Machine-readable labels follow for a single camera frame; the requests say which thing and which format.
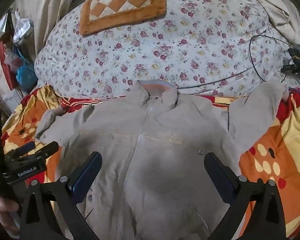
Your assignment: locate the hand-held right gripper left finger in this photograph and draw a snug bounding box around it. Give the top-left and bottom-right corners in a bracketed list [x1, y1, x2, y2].
[20, 151, 103, 240]

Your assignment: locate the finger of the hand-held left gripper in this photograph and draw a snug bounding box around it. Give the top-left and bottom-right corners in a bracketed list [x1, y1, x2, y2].
[7, 141, 60, 161]
[14, 141, 37, 155]

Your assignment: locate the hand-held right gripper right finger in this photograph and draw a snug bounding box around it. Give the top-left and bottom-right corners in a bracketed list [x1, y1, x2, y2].
[204, 152, 287, 240]

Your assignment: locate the grey zip jacket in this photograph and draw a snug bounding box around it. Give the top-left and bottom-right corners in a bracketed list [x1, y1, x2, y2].
[35, 79, 289, 240]

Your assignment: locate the person's left hand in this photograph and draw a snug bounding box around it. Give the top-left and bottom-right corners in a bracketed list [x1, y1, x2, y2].
[0, 196, 22, 236]

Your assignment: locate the orange red printed blanket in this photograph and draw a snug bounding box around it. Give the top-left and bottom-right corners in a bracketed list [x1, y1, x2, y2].
[1, 85, 300, 240]

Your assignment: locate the blue plastic bag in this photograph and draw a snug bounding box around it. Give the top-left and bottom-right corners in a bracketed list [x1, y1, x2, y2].
[16, 56, 39, 91]

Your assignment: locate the white plastic bag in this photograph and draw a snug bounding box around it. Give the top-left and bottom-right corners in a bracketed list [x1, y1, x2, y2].
[12, 17, 34, 43]

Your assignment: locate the black tripod stand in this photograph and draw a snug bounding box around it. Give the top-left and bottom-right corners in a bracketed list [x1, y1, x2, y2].
[280, 47, 300, 92]

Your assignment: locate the floral quilt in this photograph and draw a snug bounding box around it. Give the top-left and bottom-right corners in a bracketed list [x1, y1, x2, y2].
[34, 0, 300, 98]

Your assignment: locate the beige curtain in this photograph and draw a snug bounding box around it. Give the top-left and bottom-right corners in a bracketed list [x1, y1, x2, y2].
[10, 0, 90, 63]

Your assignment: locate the orange checkered mat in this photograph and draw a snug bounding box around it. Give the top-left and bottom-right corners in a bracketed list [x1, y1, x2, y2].
[79, 0, 168, 36]

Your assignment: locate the beige cloth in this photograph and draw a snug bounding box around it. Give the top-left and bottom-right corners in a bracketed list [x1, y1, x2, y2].
[240, 0, 300, 46]

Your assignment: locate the red frame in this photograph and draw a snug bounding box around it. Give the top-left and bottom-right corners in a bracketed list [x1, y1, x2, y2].
[0, 39, 18, 90]

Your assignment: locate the black cable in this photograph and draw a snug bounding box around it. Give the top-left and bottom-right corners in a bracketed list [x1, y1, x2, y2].
[177, 35, 291, 90]

